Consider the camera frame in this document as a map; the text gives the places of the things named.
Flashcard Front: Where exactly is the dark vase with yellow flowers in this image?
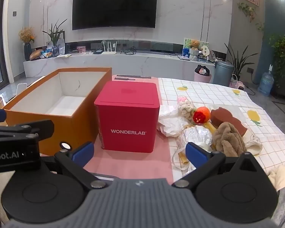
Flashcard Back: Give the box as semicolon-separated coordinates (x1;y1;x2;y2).
18;27;36;61

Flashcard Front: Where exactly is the cream cloth mitt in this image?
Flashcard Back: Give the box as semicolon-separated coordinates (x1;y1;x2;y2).
242;133;263;158

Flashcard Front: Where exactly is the white round fan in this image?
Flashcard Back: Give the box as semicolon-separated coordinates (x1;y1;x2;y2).
201;44;215;61

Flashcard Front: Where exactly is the long leaf potted plant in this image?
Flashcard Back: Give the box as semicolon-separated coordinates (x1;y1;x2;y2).
224;43;252;81

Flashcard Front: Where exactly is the brown fluffy cloth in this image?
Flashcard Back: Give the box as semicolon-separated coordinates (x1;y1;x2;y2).
212;122;248;157

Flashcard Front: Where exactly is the red square box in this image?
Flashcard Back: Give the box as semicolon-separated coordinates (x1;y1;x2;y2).
94;81;160;153

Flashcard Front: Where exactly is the white marble television console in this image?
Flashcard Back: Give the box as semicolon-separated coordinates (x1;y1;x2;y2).
23;52;216;79

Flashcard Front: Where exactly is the green plant in glass vase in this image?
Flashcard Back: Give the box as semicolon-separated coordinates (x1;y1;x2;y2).
42;19;68;57

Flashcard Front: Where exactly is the brown teddy bear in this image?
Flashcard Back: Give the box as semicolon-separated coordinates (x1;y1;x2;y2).
189;39;203;52

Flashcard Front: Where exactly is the black wall television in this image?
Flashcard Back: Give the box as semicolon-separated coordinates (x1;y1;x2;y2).
72;0;158;31

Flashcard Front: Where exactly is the pink white crochet hat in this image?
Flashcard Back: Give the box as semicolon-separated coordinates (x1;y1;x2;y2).
177;95;196;121

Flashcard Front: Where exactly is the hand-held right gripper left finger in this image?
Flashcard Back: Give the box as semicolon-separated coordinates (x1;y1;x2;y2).
39;141;108;191

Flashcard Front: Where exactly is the pink bin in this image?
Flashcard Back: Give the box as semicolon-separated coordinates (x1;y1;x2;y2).
194;72;212;84

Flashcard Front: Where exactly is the white plastic bag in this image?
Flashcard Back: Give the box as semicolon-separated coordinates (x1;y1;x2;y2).
157;104;184;137

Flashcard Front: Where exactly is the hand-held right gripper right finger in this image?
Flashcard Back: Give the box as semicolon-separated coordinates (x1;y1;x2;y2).
172;142;269;191

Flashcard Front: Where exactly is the clear wrapper with yellow strip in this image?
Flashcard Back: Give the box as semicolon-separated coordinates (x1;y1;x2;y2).
171;134;197;171

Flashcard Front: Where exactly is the brown plush toy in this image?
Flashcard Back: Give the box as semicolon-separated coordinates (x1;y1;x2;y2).
210;108;249;136

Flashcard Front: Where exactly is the hanging vine plant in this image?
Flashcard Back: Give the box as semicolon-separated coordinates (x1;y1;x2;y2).
237;2;264;32

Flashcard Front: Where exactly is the green bushy plant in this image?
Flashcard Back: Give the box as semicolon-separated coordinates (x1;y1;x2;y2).
268;34;285;88

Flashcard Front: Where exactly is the grey trash can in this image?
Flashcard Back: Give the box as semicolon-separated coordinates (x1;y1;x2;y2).
214;60;234;87

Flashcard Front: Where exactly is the brown round object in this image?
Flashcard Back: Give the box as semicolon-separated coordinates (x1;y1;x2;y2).
30;49;44;61

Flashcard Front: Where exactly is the blue water bottle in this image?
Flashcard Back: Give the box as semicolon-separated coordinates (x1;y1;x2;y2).
258;65;275;97

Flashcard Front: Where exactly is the white router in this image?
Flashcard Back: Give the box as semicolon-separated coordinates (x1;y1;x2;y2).
102;41;118;55

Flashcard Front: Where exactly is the orange cardboard box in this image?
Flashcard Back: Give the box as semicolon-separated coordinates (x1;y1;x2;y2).
2;68;112;156

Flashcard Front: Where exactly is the orange crochet fruit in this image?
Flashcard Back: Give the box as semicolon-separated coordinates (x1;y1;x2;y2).
192;107;211;125

